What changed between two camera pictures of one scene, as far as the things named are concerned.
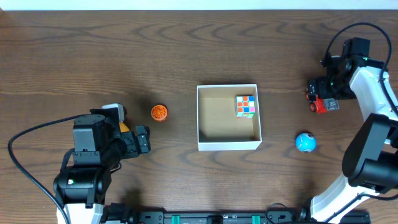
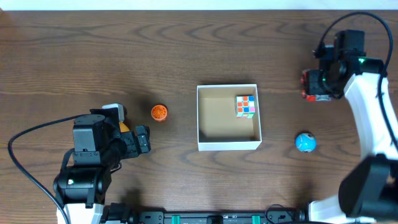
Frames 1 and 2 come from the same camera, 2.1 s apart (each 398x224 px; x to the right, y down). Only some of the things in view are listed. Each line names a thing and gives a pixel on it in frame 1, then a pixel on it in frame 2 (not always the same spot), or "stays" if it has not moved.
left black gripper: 137,144 stays
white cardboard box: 219,129 stays
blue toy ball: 305,142 stays
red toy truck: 321,105 -> 305,89
